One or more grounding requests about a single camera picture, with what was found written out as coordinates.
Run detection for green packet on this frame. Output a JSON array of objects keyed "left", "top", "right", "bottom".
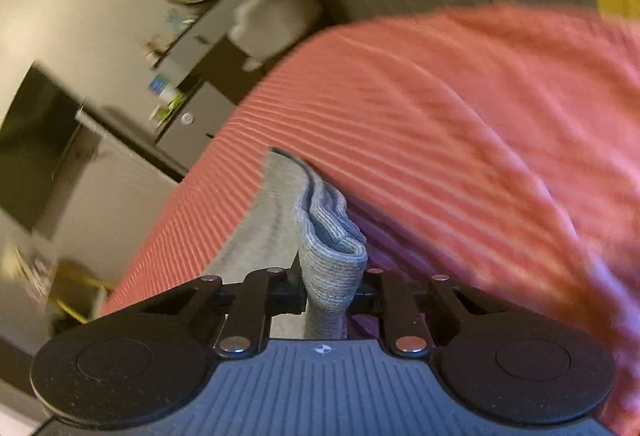
[{"left": 152, "top": 93, "right": 188, "bottom": 124}]

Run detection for black dresser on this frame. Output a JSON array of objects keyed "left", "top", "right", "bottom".
[{"left": 150, "top": 0, "right": 281, "bottom": 167}]

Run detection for blue and white tissue box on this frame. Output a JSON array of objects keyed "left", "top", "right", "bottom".
[{"left": 149, "top": 74, "right": 176, "bottom": 99}]

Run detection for grey towel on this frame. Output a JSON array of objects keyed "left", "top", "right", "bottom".
[{"left": 212, "top": 147, "right": 369, "bottom": 342}]

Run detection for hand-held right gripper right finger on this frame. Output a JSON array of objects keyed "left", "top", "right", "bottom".
[{"left": 350, "top": 270, "right": 501, "bottom": 359}]

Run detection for black television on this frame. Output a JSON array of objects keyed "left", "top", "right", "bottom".
[{"left": 0, "top": 63, "right": 86, "bottom": 231}]

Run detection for pink ribbed blanket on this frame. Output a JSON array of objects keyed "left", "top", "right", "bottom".
[{"left": 100, "top": 3, "right": 640, "bottom": 436}]

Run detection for white tv cabinet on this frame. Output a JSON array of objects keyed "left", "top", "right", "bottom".
[{"left": 30, "top": 108, "right": 188, "bottom": 267}]

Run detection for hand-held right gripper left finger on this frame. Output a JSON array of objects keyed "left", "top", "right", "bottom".
[{"left": 140, "top": 268, "right": 307, "bottom": 359}]

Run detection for white armchair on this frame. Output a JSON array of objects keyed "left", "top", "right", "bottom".
[{"left": 229, "top": 0, "right": 323, "bottom": 71}]

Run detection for yellow stool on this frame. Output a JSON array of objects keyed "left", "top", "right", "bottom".
[{"left": 47, "top": 261, "right": 118, "bottom": 321}]

